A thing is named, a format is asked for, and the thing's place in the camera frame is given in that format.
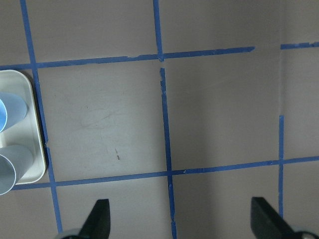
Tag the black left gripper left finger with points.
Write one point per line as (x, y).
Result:
(97, 225)

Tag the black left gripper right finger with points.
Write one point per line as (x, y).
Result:
(266, 223)

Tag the light blue plastic cup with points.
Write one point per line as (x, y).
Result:
(13, 109)

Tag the grey plastic cup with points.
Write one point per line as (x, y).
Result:
(15, 160)

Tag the white plastic tray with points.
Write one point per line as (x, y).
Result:
(28, 131)

